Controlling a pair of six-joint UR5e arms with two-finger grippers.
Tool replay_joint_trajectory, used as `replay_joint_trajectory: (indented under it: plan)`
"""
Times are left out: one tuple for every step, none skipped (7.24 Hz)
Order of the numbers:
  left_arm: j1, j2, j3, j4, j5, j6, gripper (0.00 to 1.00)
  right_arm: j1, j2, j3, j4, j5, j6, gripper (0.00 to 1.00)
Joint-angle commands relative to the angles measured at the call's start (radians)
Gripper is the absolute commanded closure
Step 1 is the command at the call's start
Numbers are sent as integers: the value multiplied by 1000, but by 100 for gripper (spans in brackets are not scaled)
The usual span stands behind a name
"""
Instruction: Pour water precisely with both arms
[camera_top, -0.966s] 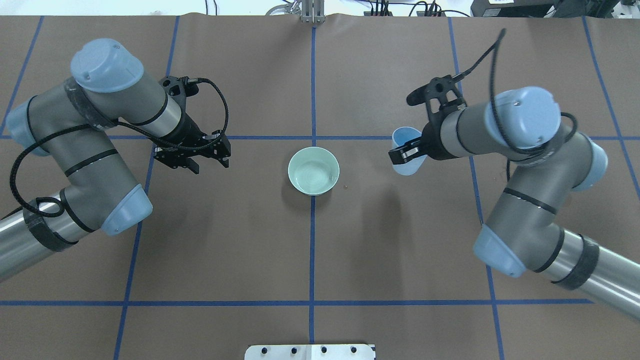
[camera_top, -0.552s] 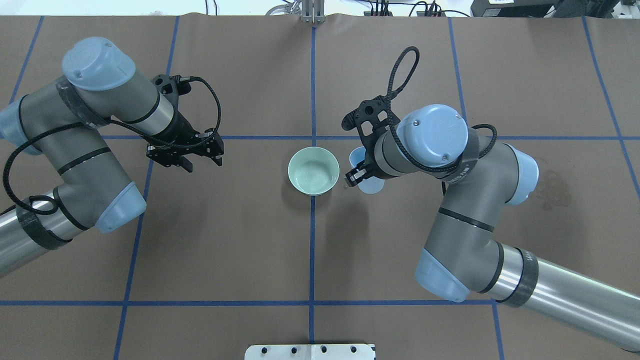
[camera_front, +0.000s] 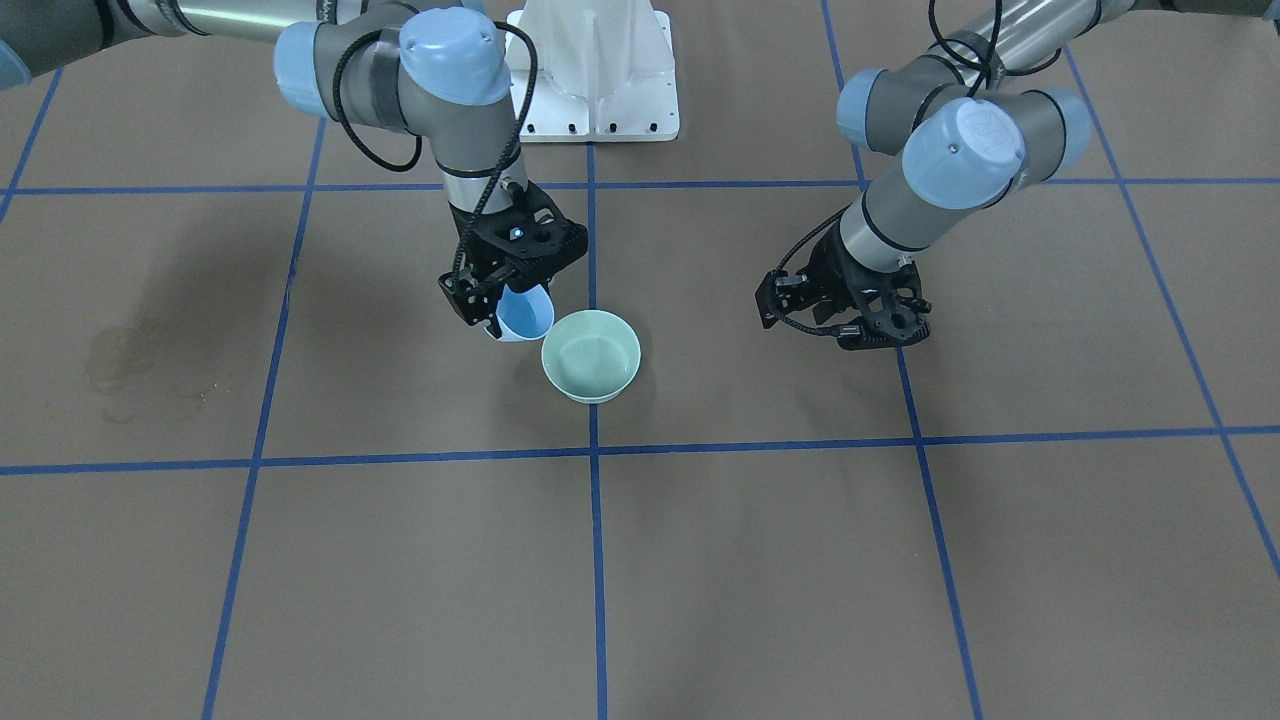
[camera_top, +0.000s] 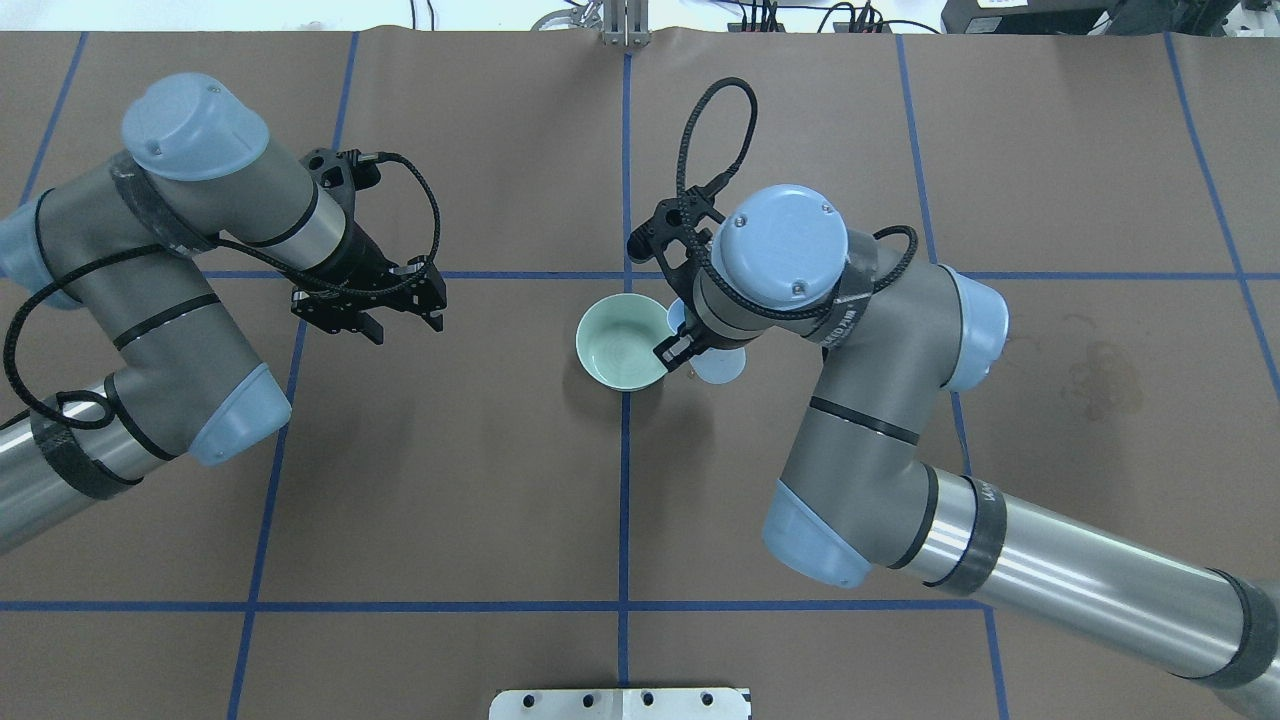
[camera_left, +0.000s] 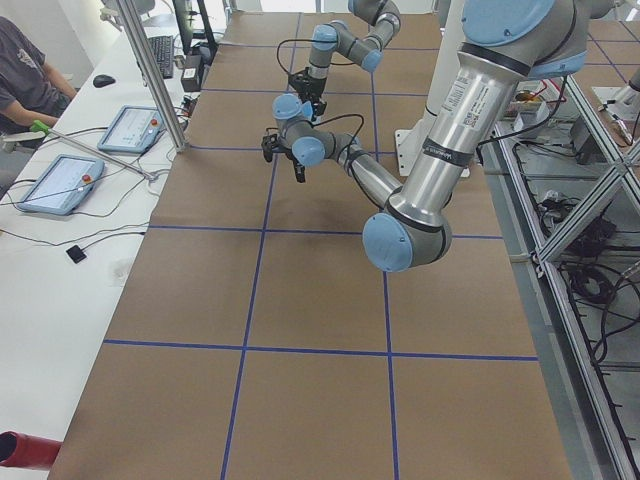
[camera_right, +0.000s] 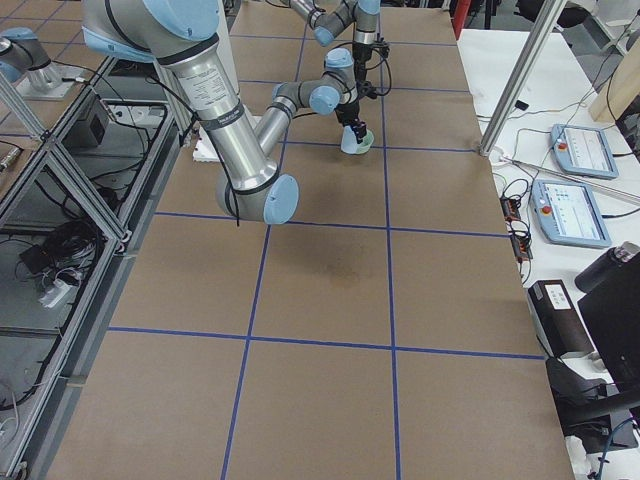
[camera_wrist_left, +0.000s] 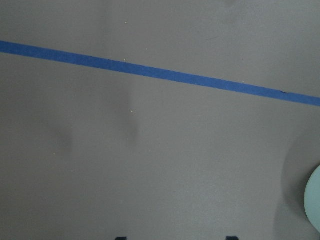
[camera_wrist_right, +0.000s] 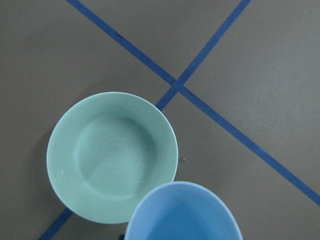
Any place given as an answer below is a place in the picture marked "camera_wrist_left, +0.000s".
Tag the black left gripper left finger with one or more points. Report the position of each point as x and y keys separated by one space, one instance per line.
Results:
x=121 y=238

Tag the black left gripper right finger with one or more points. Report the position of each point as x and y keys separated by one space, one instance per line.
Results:
x=231 y=238

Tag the light green bowl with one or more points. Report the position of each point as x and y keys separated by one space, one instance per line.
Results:
x=312 y=199

